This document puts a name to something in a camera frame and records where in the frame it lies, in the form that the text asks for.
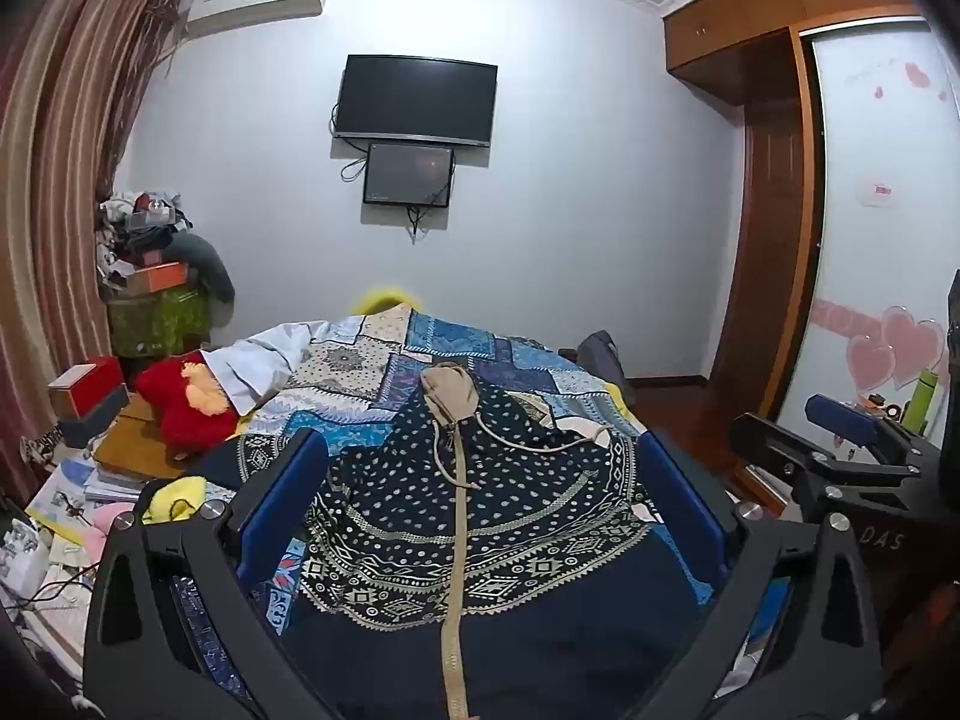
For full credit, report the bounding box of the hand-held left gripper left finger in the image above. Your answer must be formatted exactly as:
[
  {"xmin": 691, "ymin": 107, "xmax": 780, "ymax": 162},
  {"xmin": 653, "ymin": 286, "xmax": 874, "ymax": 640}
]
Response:
[{"xmin": 82, "ymin": 427, "xmax": 331, "ymax": 720}]

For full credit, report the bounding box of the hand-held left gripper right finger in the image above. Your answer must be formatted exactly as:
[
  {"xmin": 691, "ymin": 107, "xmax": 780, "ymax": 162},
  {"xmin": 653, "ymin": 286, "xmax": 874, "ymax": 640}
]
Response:
[{"xmin": 636, "ymin": 431, "xmax": 886, "ymax": 720}]

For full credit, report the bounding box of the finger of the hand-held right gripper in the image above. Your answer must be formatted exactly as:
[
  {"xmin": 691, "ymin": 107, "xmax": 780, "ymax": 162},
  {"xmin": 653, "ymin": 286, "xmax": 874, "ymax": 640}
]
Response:
[
  {"xmin": 729, "ymin": 412, "xmax": 923, "ymax": 515},
  {"xmin": 805, "ymin": 394, "xmax": 942, "ymax": 466}
]

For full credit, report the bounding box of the navy patterned hoodie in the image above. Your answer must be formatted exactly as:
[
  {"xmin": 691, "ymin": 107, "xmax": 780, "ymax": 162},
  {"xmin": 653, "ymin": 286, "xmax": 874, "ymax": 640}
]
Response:
[{"xmin": 199, "ymin": 364, "xmax": 758, "ymax": 720}]

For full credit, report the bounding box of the pile of clothes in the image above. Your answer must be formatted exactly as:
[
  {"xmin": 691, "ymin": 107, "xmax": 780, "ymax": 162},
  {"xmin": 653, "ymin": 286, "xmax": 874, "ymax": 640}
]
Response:
[{"xmin": 94, "ymin": 191, "xmax": 196, "ymax": 293}]

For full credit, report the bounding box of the green bottle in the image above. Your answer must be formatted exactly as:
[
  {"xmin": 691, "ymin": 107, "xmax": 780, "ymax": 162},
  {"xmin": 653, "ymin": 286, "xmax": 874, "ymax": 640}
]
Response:
[{"xmin": 900, "ymin": 371, "xmax": 942, "ymax": 436}]

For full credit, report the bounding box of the yellow cloth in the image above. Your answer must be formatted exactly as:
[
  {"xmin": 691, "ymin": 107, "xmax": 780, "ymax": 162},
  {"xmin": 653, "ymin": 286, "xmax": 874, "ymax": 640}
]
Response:
[{"xmin": 141, "ymin": 474, "xmax": 207, "ymax": 526}]

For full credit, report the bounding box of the yellow bed sheet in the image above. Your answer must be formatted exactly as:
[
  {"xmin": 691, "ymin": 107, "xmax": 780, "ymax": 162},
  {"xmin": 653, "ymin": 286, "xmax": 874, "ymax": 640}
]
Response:
[{"xmin": 604, "ymin": 382, "xmax": 638, "ymax": 428}]

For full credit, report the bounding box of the red plush toy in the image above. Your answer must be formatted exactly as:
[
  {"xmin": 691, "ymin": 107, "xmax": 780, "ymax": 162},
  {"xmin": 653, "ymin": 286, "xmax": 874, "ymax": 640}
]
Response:
[{"xmin": 135, "ymin": 351, "xmax": 241, "ymax": 451}]

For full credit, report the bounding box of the white cloth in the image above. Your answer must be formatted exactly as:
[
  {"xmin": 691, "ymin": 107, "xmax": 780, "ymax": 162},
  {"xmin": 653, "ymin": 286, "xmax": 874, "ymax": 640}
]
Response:
[{"xmin": 202, "ymin": 322, "xmax": 331, "ymax": 417}]

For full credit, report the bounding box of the brown wooden table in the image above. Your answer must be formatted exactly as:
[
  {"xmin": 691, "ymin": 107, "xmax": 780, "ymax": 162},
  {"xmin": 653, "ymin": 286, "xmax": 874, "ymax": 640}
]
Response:
[{"xmin": 90, "ymin": 390, "xmax": 248, "ymax": 492}]

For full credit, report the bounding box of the dark grey bag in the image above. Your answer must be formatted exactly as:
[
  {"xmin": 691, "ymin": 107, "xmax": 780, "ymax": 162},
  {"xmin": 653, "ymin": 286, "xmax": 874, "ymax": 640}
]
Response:
[{"xmin": 574, "ymin": 330, "xmax": 631, "ymax": 406}]

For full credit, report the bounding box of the pink cloth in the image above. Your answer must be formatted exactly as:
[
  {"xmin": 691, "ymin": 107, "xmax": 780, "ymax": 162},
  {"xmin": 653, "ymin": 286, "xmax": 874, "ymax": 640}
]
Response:
[{"xmin": 79, "ymin": 502, "xmax": 125, "ymax": 563}]

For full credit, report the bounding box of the dark grey box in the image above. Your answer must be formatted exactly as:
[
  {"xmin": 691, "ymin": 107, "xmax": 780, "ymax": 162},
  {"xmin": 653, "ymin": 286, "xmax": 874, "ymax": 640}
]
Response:
[{"xmin": 56, "ymin": 386, "xmax": 132, "ymax": 447}]

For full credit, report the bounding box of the green cloth covered cabinet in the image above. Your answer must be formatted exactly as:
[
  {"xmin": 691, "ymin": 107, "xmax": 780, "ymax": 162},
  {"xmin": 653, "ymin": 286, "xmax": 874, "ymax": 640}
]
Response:
[{"xmin": 105, "ymin": 285, "xmax": 215, "ymax": 361}]

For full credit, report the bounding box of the stack of books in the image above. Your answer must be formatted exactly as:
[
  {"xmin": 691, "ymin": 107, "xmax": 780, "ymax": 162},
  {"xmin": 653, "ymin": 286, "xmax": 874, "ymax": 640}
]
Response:
[{"xmin": 26, "ymin": 457, "xmax": 143, "ymax": 541}]

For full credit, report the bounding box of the yellow pillow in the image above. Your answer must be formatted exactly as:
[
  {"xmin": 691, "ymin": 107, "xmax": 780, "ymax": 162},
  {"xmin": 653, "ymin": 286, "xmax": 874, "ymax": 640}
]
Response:
[{"xmin": 352, "ymin": 285, "xmax": 417, "ymax": 314}]

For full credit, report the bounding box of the red box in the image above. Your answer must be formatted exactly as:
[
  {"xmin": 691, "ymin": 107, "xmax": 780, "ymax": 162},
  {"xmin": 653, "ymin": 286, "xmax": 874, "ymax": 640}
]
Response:
[{"xmin": 47, "ymin": 356, "xmax": 125, "ymax": 421}]

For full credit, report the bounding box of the blue patchwork blanket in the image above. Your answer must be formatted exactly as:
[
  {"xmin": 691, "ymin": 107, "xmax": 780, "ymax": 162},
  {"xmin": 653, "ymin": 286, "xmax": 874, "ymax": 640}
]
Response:
[{"xmin": 206, "ymin": 304, "xmax": 646, "ymax": 466}]

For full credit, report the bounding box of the brown wooden wardrobe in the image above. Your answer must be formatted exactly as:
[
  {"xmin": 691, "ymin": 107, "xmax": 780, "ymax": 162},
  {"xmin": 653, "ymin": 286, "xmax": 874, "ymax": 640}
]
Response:
[{"xmin": 662, "ymin": 0, "xmax": 960, "ymax": 481}]

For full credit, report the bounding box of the grey plush pillow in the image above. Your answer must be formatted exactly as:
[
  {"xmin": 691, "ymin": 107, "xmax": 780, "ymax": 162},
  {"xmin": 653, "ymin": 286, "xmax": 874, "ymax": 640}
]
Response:
[{"xmin": 161, "ymin": 232, "xmax": 237, "ymax": 305}]

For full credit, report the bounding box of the orange box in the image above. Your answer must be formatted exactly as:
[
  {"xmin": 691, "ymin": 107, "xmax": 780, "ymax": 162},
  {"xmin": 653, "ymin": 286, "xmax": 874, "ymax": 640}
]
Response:
[{"xmin": 124, "ymin": 262, "xmax": 188, "ymax": 297}]

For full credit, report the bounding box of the white wardrobe sliding door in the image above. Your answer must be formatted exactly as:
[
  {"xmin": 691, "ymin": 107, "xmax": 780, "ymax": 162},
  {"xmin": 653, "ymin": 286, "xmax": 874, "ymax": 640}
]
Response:
[{"xmin": 772, "ymin": 19, "xmax": 960, "ymax": 466}]

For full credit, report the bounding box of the small black monitor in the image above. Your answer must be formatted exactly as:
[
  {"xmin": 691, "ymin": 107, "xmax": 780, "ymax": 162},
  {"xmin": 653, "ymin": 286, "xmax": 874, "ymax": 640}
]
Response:
[{"xmin": 363, "ymin": 142, "xmax": 456, "ymax": 209}]

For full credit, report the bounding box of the striped brown curtain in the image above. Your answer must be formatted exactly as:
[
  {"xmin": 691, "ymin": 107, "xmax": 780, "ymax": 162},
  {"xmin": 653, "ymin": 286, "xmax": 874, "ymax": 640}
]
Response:
[{"xmin": 0, "ymin": 0, "xmax": 185, "ymax": 511}]

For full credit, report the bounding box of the black wall television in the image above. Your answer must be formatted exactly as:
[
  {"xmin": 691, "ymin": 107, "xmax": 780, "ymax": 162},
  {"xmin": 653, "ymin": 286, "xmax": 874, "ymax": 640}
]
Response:
[{"xmin": 332, "ymin": 54, "xmax": 499, "ymax": 149}]

